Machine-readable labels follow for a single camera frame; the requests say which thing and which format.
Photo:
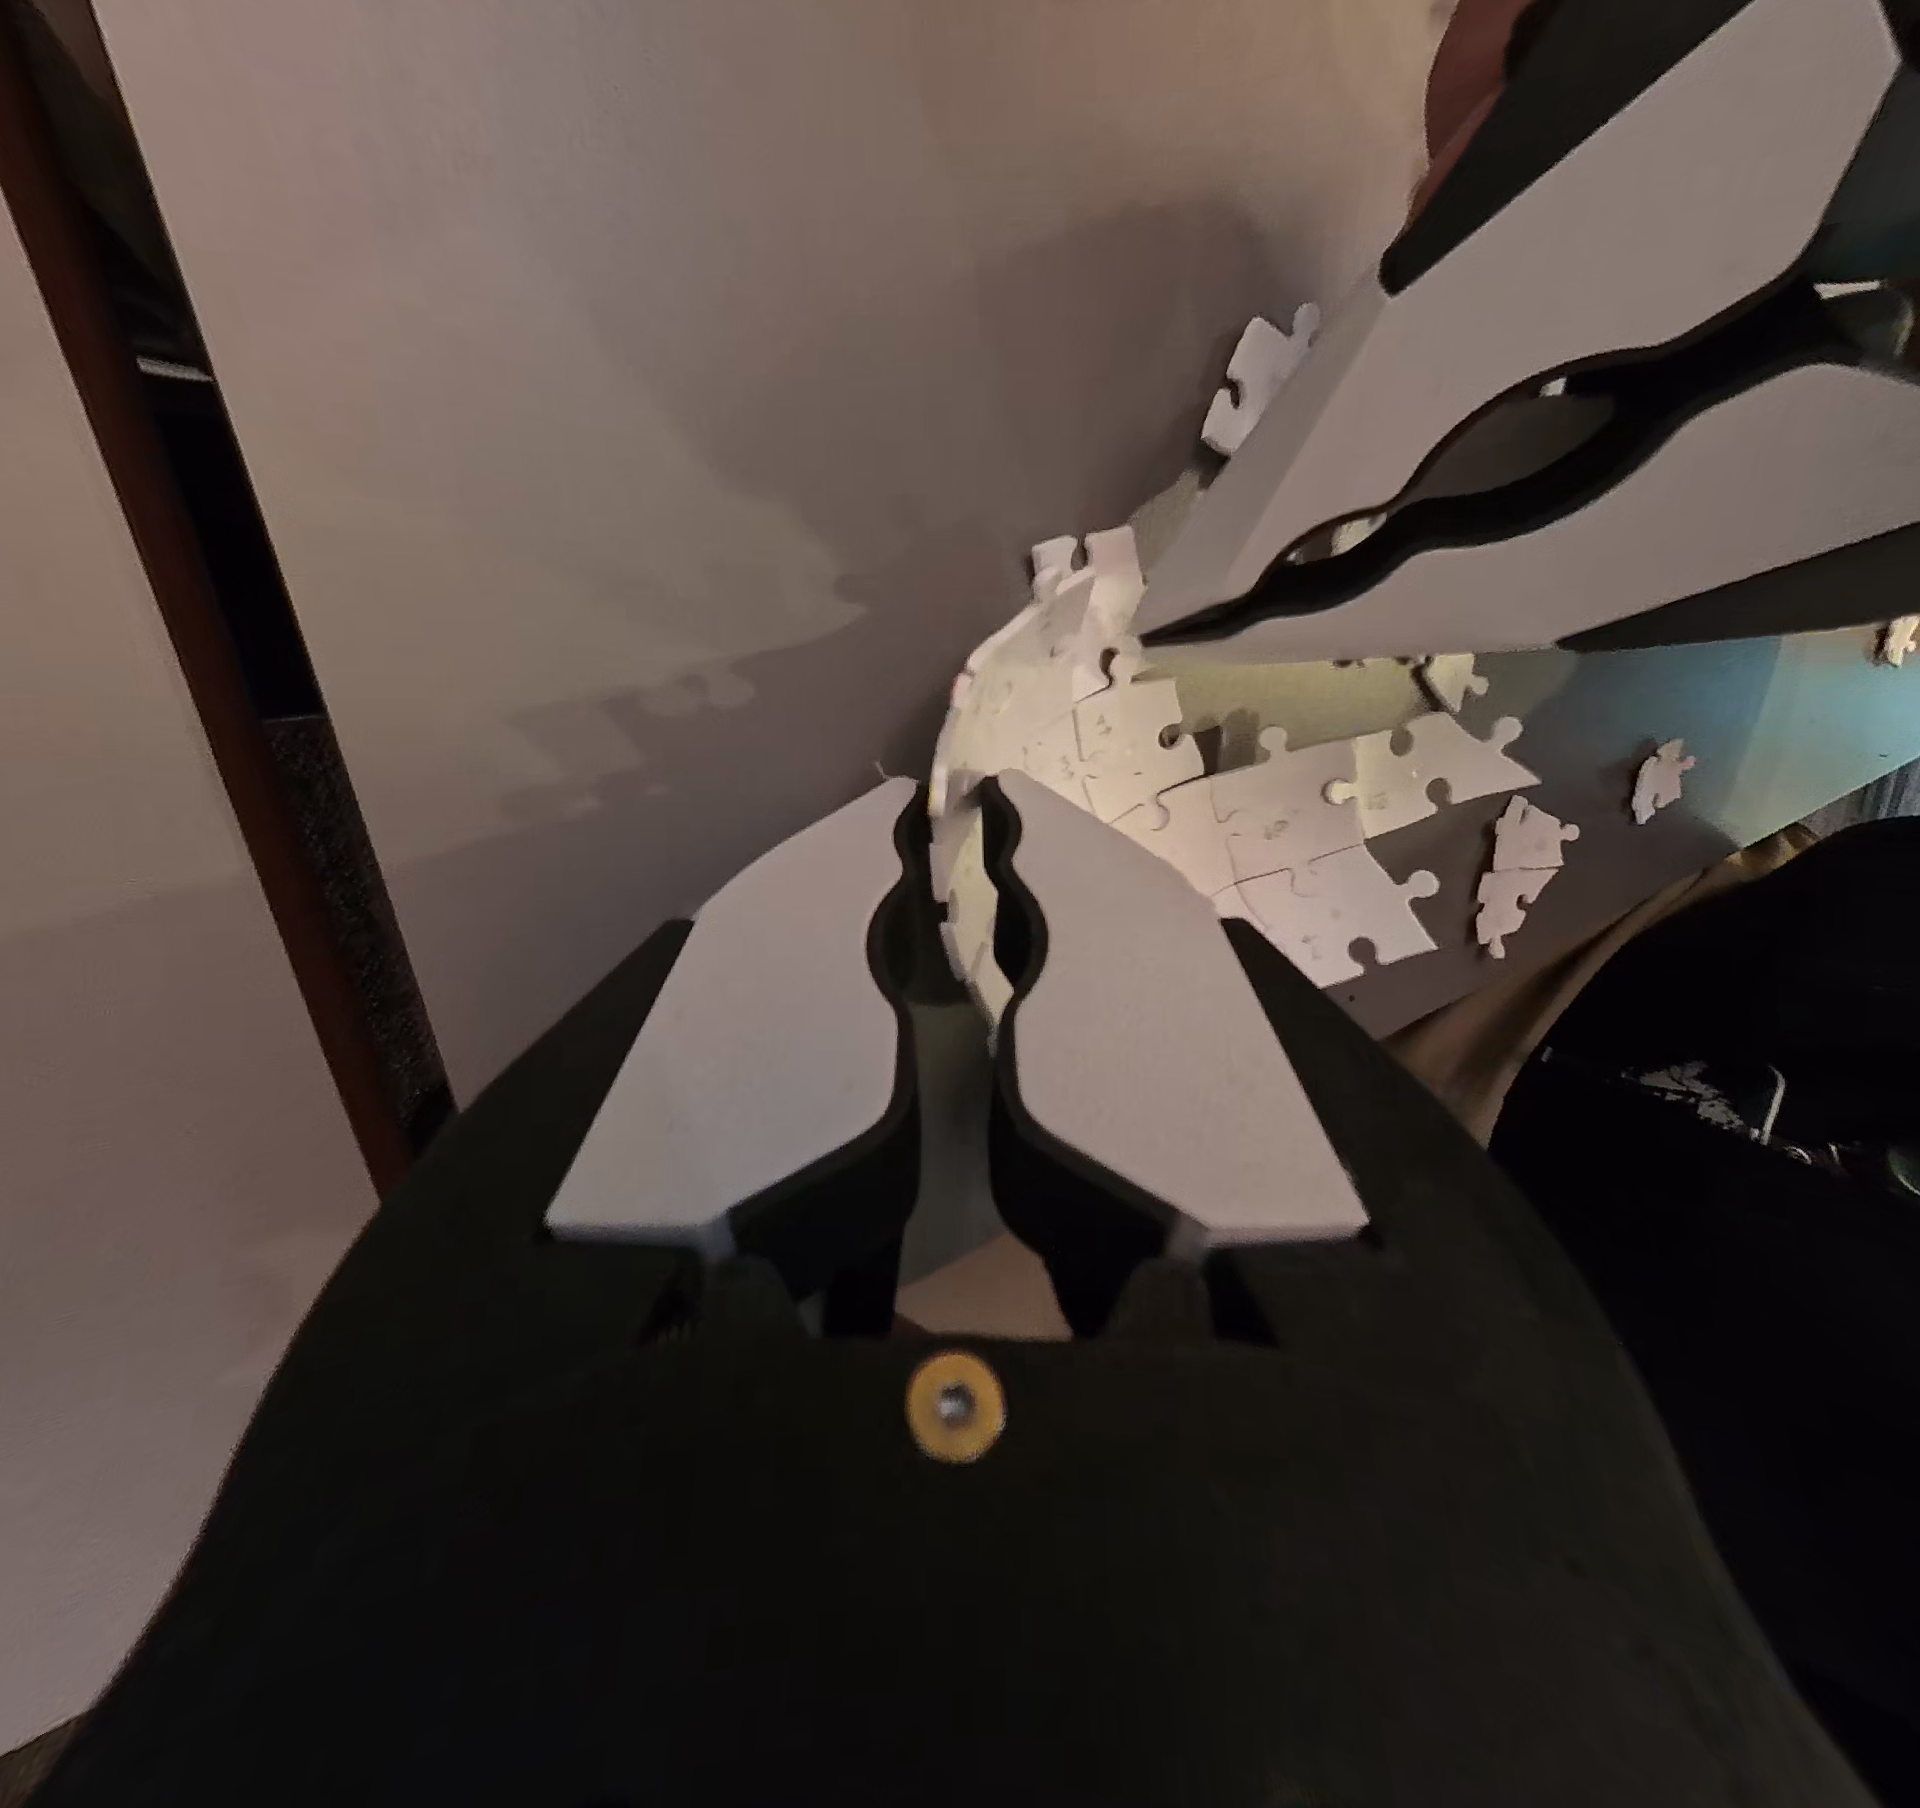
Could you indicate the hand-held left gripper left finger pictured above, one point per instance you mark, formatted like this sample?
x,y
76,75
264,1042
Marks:
x,y
721,1073

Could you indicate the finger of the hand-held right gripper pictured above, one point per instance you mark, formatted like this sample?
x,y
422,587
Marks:
x,y
1574,233
1651,518

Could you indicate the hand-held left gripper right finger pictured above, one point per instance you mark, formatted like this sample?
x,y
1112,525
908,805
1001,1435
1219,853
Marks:
x,y
1184,1073

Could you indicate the partly built white puzzle ball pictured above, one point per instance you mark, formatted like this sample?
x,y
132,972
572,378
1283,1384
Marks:
x,y
1305,862

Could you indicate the white puzzle pieces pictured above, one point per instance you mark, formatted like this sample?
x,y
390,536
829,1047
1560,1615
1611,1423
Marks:
x,y
1260,383

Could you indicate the person's tan trouser leg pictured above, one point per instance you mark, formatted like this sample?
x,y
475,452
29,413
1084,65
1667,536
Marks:
x,y
1463,1059

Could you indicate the wooden-edged white table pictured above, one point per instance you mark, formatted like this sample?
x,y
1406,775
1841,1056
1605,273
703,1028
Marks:
x,y
91,938

